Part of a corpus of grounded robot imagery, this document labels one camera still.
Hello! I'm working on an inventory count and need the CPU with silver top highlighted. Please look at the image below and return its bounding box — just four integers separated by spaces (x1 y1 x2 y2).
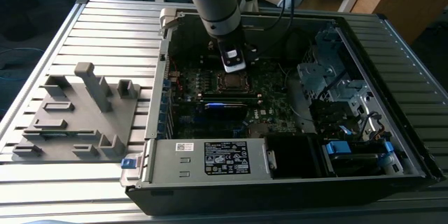
224 74 245 88

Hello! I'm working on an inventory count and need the metal socket cover frame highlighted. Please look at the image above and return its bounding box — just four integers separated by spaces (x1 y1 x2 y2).
216 71 253 93

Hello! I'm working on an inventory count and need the white-clip RAM slot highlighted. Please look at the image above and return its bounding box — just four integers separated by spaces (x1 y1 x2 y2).
197 92 263 99
199 98 263 104

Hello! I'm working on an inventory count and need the grey case latch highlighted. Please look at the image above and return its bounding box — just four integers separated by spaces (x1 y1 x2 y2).
159 8 185 37

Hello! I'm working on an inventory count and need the green motherboard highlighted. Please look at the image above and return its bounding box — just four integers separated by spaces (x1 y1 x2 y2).
163 53 317 141

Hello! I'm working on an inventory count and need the silver metal drive cage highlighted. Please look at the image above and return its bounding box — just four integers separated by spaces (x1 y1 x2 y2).
296 22 377 141

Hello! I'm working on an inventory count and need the black graphics card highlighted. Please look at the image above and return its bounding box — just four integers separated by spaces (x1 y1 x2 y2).
204 102 249 127

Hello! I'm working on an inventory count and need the grey power supply unit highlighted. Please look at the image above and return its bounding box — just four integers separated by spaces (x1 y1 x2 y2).
147 138 277 184

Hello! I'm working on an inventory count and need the grey parts rack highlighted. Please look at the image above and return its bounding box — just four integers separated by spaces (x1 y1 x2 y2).
12 62 143 162

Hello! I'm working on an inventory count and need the hard disk in blue carrier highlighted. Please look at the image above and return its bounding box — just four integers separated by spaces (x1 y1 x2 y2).
324 140 396 177

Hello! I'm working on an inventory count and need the green RAM stick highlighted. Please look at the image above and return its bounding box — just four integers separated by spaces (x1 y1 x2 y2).
40 131 79 137

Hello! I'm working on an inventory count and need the dark office chair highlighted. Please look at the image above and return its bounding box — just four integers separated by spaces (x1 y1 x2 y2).
0 0 41 42

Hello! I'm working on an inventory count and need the black open PC case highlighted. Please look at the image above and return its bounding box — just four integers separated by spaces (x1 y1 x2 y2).
119 7 447 217

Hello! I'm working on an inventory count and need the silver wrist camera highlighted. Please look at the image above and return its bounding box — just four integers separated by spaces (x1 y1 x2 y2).
219 46 248 74

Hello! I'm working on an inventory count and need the thin black wire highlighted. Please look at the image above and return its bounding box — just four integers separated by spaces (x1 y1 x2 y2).
359 110 384 141

